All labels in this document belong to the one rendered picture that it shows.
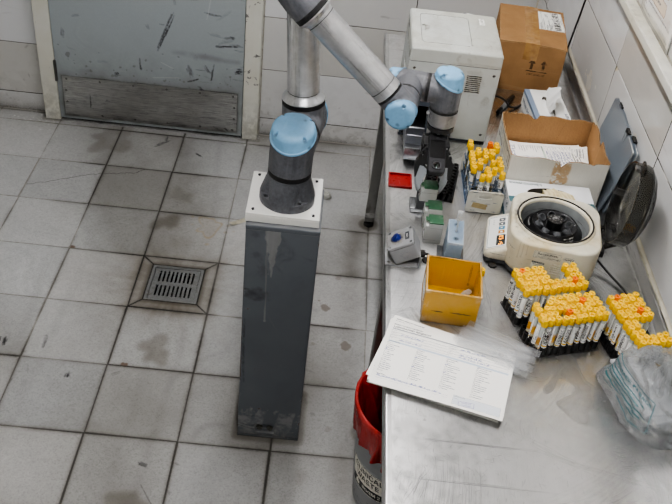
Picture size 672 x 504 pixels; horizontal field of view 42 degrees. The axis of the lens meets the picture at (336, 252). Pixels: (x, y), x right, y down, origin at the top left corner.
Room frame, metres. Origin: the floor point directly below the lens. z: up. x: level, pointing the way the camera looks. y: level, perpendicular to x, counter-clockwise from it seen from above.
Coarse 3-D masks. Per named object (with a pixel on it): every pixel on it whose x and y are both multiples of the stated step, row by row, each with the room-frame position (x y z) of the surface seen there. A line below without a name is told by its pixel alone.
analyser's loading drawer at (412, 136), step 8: (416, 120) 2.40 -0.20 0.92; (408, 128) 2.31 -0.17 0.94; (416, 128) 2.31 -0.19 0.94; (424, 128) 2.31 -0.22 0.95; (408, 136) 2.26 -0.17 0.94; (416, 136) 2.26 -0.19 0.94; (408, 144) 2.26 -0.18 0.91; (416, 144) 2.26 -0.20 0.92; (408, 152) 2.20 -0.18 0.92; (416, 152) 2.21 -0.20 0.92
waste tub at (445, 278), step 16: (432, 256) 1.66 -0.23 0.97; (432, 272) 1.66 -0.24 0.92; (448, 272) 1.66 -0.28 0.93; (464, 272) 1.66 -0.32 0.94; (480, 272) 1.62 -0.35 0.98; (432, 288) 1.65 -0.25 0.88; (448, 288) 1.66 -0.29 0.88; (464, 288) 1.66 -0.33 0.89; (480, 288) 1.57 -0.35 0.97; (432, 304) 1.54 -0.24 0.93; (448, 304) 1.53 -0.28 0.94; (464, 304) 1.53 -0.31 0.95; (432, 320) 1.54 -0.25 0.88; (448, 320) 1.53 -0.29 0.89; (464, 320) 1.53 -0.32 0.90
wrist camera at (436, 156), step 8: (432, 136) 2.00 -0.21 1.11; (440, 136) 2.00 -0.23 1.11; (432, 144) 1.98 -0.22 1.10; (440, 144) 1.98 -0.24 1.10; (432, 152) 1.96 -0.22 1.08; (440, 152) 1.96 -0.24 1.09; (432, 160) 1.94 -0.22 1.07; (440, 160) 1.94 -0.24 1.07; (432, 168) 1.92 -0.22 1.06; (440, 168) 1.92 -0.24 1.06; (440, 176) 1.92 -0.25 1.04
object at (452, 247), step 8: (448, 224) 1.80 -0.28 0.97; (456, 224) 1.81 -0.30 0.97; (448, 232) 1.77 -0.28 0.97; (456, 232) 1.77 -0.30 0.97; (448, 240) 1.73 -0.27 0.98; (456, 240) 1.74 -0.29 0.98; (440, 248) 1.81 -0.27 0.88; (448, 248) 1.72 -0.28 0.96; (456, 248) 1.72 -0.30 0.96; (448, 256) 1.72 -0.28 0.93; (456, 256) 1.72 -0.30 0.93
